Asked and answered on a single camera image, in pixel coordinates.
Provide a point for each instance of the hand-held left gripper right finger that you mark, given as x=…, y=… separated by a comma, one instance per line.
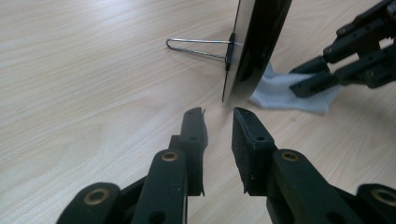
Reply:
x=252, y=155

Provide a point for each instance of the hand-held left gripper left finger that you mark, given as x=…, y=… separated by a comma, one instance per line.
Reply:
x=194, y=146

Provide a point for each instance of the white wiping cloth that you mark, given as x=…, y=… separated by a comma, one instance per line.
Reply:
x=280, y=93

